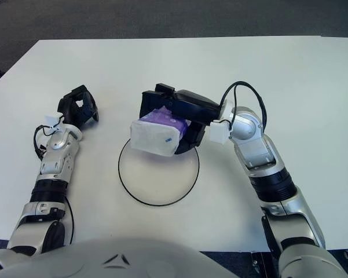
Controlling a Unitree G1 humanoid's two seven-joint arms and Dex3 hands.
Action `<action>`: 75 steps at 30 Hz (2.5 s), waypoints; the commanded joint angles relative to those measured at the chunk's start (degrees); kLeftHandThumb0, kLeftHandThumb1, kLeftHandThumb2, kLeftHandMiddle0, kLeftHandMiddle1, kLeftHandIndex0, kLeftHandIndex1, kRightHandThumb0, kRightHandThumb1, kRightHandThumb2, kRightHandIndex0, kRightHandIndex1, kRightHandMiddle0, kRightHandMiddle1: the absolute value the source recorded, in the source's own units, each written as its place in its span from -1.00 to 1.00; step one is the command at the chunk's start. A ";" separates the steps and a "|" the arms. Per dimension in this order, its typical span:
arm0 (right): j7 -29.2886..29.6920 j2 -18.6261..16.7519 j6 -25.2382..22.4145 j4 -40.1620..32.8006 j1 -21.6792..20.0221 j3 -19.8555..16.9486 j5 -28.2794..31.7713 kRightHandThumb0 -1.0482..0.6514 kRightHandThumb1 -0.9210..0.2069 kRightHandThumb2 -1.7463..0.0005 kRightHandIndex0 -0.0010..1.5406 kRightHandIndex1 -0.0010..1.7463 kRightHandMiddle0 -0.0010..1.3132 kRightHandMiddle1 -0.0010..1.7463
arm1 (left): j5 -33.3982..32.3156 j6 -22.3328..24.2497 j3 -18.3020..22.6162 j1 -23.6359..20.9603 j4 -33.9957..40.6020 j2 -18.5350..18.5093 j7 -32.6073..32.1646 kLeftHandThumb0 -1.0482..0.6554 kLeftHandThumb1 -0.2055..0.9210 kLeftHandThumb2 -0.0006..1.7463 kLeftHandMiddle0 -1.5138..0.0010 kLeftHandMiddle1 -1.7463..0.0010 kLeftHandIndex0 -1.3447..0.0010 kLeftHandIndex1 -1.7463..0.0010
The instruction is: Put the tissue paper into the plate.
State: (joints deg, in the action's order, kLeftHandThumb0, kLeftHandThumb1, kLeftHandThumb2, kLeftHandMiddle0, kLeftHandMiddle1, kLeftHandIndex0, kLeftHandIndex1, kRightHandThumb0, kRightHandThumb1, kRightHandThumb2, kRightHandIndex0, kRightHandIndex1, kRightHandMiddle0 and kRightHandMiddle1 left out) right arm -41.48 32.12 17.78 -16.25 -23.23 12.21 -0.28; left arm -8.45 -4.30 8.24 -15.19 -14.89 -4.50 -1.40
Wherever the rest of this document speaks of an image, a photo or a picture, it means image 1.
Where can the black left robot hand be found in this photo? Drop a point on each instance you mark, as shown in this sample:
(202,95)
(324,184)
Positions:
(73,108)

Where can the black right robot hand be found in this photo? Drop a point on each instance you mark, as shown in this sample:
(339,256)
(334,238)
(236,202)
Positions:
(191,104)

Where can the purple tissue paper pack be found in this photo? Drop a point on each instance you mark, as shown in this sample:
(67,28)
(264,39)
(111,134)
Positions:
(153,136)

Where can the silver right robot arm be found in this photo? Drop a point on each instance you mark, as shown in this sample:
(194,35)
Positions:
(254,144)

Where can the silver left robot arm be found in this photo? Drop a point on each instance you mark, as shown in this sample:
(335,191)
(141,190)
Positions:
(55,156)

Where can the white plate with black rim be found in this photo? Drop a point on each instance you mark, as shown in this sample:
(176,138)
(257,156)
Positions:
(159,179)

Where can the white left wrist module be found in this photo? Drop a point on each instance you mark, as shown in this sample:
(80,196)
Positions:
(52,120)

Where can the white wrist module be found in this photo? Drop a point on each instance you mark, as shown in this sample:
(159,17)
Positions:
(219,132)
(52,120)

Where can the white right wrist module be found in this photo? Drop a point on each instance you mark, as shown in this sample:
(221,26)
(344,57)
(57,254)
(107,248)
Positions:
(219,132)

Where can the grey robot torso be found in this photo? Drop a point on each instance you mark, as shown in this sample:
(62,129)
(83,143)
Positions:
(118,260)

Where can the black table frame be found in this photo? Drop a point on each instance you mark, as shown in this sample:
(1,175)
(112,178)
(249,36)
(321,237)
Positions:
(257,263)

